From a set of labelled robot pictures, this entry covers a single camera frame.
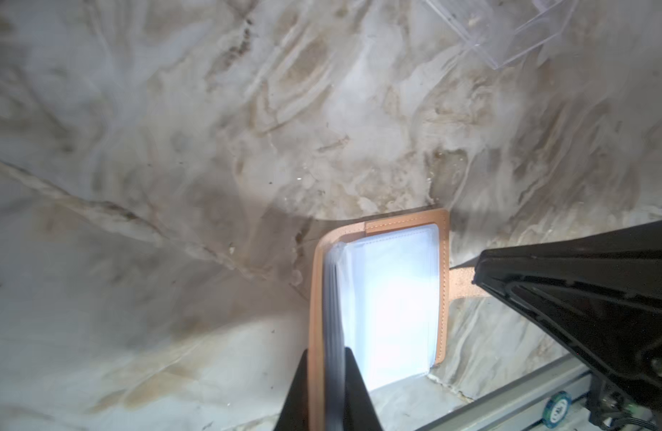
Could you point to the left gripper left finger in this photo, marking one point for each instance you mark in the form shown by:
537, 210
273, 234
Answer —
295, 410

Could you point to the clear acrylic card stand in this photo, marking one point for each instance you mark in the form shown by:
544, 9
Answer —
501, 31

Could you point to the pink leather card holder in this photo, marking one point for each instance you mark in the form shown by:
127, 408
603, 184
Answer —
380, 297

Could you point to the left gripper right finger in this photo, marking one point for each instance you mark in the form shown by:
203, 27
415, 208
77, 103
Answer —
358, 411

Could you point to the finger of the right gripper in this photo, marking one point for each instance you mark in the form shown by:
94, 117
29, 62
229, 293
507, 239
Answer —
600, 297

